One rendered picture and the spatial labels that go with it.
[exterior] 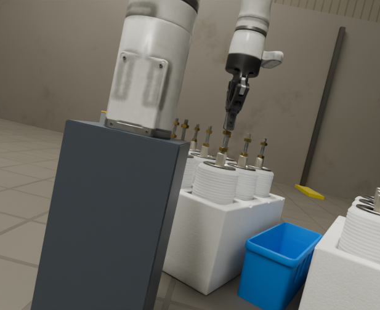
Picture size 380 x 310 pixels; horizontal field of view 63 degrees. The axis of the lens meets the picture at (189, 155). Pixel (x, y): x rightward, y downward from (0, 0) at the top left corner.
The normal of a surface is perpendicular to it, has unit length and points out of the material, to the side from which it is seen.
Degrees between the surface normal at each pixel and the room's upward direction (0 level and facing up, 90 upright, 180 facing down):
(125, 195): 90
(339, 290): 90
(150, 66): 90
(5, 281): 0
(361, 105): 90
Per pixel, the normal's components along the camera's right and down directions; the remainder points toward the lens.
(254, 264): -0.54, -0.01
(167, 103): 0.70, 0.22
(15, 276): 0.22, -0.97
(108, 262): -0.09, 0.07
